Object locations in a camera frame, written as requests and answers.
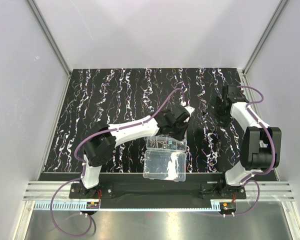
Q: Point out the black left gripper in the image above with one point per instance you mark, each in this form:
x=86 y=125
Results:
x=179 y=132

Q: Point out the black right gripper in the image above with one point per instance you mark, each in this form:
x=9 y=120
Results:
x=215 y=107

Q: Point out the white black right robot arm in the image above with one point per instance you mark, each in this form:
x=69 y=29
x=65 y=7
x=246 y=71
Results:
x=261 y=145

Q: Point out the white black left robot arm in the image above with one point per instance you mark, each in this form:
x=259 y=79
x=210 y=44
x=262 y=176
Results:
x=97 y=149

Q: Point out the clear plastic organizer box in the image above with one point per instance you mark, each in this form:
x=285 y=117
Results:
x=164 y=162

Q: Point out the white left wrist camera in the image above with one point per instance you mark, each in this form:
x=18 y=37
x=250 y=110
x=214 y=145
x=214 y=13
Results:
x=189 y=109

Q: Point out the grey cable duct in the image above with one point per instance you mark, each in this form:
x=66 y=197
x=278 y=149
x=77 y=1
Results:
x=104 y=205

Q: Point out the aluminium frame profile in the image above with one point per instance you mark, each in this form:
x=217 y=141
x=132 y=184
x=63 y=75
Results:
x=48 y=36

